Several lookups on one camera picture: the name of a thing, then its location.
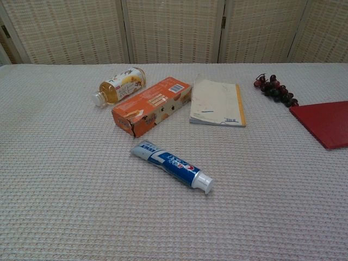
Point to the cream notebook with yellow spine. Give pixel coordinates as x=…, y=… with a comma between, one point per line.
x=214, y=103

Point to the dark red grape bunch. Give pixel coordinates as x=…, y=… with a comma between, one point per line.
x=274, y=89

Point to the red flat board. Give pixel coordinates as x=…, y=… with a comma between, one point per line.
x=323, y=123

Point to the blue and white toothpaste tube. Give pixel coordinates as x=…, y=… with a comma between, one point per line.
x=174, y=163

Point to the yellow tea plastic bottle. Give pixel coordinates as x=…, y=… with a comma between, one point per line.
x=122, y=84

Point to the brass screen hinge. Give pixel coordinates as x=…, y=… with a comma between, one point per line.
x=4, y=31
x=224, y=22

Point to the orange cardboard snack box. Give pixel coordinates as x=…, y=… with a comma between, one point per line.
x=152, y=106

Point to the beige woven tablecloth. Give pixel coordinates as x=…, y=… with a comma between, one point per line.
x=81, y=204

